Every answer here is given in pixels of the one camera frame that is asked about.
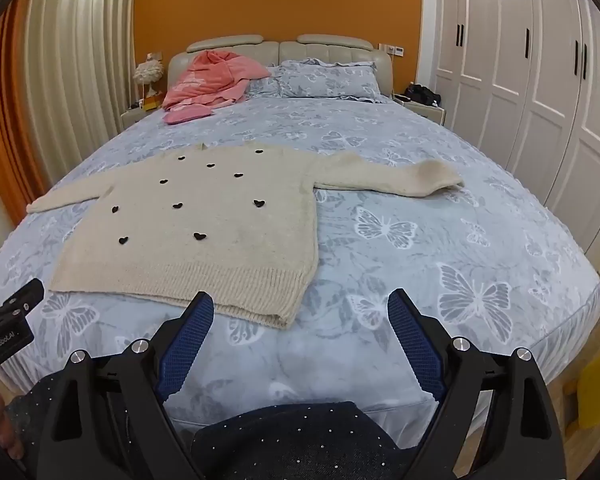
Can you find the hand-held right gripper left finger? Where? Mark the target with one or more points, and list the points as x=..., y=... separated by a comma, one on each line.
x=185, y=355

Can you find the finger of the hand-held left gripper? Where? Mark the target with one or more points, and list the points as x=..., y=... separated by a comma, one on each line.
x=27, y=295

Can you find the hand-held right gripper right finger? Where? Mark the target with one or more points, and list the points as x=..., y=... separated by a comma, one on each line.
x=415, y=350

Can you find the cream sweater with black hearts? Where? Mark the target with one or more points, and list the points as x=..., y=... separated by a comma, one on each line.
x=200, y=240

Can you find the person's left hand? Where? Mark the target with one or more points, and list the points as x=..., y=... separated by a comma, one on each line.
x=2, y=425

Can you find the bed with butterfly duvet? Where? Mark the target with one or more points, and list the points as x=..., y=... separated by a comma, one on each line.
x=430, y=260

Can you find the person's dark sparkly pants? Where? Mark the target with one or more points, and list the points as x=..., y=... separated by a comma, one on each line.
x=300, y=445

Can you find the orange curtain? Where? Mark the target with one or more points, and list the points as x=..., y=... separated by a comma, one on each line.
x=10, y=125

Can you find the yellow stool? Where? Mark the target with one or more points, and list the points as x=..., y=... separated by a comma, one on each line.
x=597, y=390

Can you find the white nightstand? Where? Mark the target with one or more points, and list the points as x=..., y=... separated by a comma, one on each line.
x=425, y=109
x=132, y=116

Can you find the yellow box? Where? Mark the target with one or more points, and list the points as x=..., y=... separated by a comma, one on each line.
x=151, y=103

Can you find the small pink folded cloth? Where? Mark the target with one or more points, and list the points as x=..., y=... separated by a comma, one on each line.
x=187, y=115

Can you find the white feather lamp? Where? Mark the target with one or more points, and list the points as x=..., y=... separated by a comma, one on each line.
x=147, y=72

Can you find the black bag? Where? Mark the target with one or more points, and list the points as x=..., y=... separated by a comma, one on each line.
x=422, y=94

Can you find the pink garment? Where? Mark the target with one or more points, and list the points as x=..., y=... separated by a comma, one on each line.
x=210, y=80

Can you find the butterfly print pillow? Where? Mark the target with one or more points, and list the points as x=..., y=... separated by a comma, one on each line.
x=330, y=80
x=262, y=87

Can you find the white wardrobe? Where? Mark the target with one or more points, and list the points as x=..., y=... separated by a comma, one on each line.
x=530, y=70

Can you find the beige padded headboard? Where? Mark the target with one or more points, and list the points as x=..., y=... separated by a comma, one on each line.
x=300, y=50

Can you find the white wall switch panel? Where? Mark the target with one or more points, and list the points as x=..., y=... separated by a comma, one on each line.
x=396, y=50

